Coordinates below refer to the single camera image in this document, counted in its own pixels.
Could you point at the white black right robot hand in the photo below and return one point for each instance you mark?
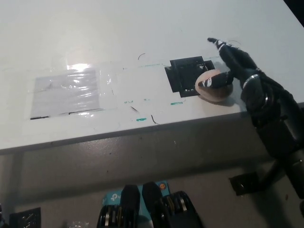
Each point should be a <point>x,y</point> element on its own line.
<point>237,61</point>

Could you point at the black square mask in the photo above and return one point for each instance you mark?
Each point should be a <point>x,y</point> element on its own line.
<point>183,76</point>

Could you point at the clear plastic taped sheet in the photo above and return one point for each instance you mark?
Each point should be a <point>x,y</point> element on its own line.
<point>66,95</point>

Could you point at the pink dumpling plush toy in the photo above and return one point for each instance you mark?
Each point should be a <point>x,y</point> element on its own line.
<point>213,95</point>

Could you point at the grey table leg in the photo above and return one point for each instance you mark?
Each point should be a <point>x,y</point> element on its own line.
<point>18,180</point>

